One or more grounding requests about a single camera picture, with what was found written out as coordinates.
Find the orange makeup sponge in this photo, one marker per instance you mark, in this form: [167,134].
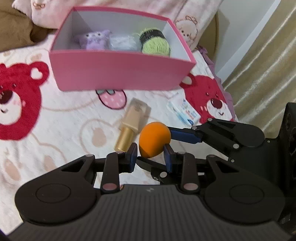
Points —
[153,138]

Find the green yarn ball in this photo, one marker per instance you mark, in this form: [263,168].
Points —
[153,42]

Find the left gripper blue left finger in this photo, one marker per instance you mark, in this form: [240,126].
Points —
[116,163]

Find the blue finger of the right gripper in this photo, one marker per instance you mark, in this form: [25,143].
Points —
[157,171]
[186,135]

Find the clear plastic floss pick box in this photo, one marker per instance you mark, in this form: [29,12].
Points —
[124,42]

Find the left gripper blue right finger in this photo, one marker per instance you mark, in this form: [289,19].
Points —
[181,167]

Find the purple plush toy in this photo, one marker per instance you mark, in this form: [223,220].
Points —
[98,40]

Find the small tissue pack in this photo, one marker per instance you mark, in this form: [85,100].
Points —
[184,111]

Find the gold foundation bottle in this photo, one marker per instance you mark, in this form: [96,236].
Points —
[132,123]

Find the brown pillow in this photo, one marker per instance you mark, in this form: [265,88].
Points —
[17,27]

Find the pink cardboard box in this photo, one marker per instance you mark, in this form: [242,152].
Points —
[77,69]

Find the beige headboard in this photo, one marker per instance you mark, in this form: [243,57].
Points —
[214,34]

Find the bear print bed cover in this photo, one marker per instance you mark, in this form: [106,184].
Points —
[71,124]

